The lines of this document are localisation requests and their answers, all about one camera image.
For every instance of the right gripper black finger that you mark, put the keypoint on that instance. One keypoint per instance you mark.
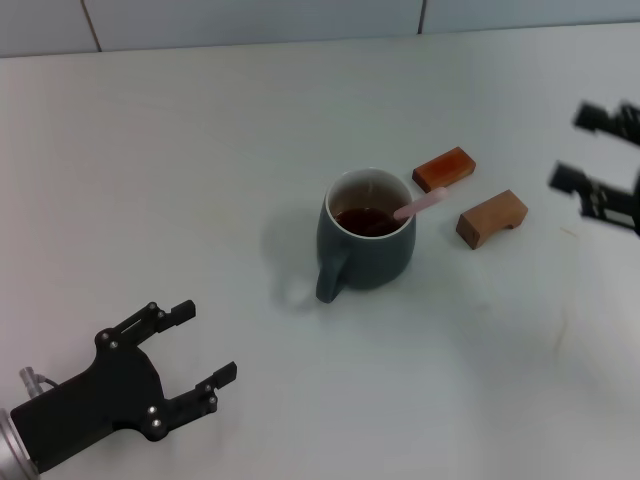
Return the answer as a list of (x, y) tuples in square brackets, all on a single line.
[(605, 200), (607, 120)]

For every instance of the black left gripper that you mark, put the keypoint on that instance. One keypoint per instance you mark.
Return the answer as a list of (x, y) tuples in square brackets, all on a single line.
[(105, 395)]

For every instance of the grey ceramic mug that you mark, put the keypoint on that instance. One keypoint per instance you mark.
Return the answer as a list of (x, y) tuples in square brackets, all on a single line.
[(380, 260)]

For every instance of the light brown arched wooden block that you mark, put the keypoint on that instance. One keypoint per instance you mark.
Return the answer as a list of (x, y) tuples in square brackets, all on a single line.
[(485, 222)]

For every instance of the flat reddish wooden block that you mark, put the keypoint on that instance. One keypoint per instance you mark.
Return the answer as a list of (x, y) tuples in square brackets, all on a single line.
[(442, 170)]

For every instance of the dark brown coffee liquid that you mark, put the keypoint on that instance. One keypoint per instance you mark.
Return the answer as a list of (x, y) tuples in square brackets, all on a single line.
[(357, 220)]

